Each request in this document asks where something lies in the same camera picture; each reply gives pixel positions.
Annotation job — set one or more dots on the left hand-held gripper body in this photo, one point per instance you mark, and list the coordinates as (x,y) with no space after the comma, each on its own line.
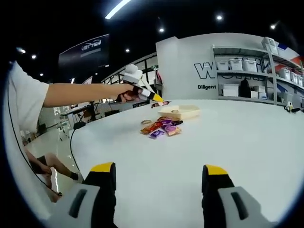
(133,74)

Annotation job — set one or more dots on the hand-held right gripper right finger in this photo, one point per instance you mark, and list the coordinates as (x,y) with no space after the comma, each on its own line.
(213,190)

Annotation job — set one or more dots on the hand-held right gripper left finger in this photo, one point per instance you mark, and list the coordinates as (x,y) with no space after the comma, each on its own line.
(99,190)

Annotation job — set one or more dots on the red long snack bar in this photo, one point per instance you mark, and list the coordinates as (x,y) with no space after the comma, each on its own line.
(168,103)

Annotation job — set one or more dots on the red gold snack packet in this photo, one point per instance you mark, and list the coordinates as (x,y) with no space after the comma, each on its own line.
(159,122)

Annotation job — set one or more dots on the orange brown snack bar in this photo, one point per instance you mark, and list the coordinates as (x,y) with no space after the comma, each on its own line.
(149,129)

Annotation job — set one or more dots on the small purple snack packet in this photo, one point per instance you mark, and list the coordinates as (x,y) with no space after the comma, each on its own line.
(156,134)

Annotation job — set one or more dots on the cream paper food container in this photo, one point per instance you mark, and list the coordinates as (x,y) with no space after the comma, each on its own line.
(190,113)

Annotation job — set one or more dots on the person's left hand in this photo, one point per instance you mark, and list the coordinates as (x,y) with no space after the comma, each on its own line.
(131,89)

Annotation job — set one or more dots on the black counter cabinet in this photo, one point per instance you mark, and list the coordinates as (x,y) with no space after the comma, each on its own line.
(142,104)

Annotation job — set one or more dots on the grey hanging bag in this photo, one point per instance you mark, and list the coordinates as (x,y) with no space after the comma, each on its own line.
(158,80)

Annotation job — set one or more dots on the group of round ceiling spotlights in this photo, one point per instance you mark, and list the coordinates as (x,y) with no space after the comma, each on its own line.
(161,30)

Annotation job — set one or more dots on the hanging black display screen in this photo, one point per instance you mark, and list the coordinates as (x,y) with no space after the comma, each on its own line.
(83,54)

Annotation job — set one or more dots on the linear ceiling light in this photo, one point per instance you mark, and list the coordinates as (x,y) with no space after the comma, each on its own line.
(116,9)

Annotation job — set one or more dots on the white cardboard box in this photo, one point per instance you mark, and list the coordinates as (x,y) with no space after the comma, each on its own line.
(257,93)
(230,90)

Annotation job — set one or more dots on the metal shelving with bins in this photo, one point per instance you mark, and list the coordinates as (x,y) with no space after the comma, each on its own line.
(235,64)

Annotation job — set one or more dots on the black bag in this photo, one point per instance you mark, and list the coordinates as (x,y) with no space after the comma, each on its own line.
(244,90)

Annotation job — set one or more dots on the grey metal shelving rack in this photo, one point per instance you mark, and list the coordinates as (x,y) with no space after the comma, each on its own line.
(237,49)
(285,57)

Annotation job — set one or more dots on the yellow white handheld device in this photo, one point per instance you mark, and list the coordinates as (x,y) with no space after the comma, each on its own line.
(289,107)

